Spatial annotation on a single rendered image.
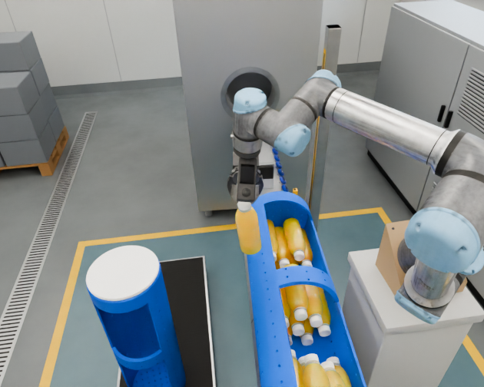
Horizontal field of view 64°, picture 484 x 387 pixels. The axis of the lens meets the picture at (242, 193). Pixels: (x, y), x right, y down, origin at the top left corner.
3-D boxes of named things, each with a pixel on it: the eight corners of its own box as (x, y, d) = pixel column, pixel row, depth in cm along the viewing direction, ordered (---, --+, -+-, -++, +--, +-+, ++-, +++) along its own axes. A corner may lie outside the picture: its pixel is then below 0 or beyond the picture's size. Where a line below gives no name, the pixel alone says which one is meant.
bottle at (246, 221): (244, 259, 122) (237, 215, 111) (237, 245, 128) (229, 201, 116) (265, 252, 124) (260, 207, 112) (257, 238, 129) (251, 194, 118)
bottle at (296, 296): (279, 275, 137) (287, 320, 123) (283, 261, 133) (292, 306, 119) (298, 276, 138) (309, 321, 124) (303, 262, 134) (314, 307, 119)
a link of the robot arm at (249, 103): (254, 110, 85) (226, 94, 88) (251, 148, 93) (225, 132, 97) (276, 95, 89) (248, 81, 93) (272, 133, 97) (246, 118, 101)
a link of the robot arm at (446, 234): (459, 289, 108) (520, 190, 63) (430, 334, 104) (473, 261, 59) (417, 265, 114) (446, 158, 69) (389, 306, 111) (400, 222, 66)
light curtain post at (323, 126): (309, 272, 283) (338, 24, 180) (311, 279, 278) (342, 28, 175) (301, 272, 282) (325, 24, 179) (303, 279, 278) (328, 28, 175)
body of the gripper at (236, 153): (258, 166, 113) (260, 133, 104) (259, 187, 107) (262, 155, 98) (231, 165, 112) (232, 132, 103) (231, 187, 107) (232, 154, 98)
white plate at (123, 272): (84, 255, 159) (84, 257, 160) (87, 309, 138) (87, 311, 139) (152, 237, 166) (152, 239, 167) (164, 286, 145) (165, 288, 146)
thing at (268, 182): (273, 185, 212) (273, 161, 202) (273, 190, 209) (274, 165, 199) (254, 186, 211) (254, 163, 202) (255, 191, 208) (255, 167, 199)
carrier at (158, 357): (127, 368, 213) (134, 421, 191) (84, 256, 160) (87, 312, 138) (179, 351, 220) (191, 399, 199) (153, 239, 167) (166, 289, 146)
